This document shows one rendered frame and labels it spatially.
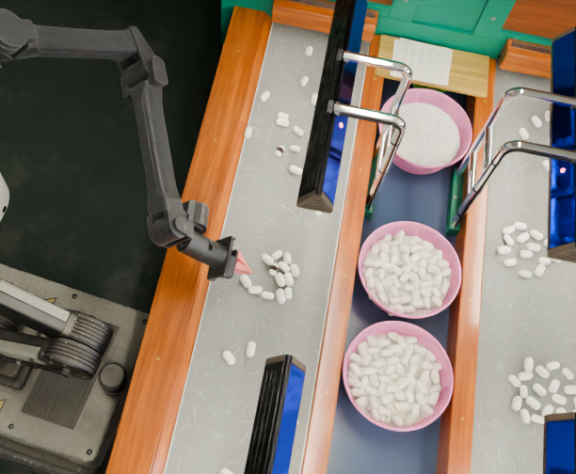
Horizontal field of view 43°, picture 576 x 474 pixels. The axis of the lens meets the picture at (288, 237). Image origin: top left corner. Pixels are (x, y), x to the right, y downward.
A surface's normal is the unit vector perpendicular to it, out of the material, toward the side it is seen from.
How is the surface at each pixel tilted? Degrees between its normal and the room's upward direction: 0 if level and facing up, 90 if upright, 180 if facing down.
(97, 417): 1
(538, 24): 90
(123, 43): 39
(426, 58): 0
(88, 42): 48
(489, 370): 0
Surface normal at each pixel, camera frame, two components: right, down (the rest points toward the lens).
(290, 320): 0.10, -0.43
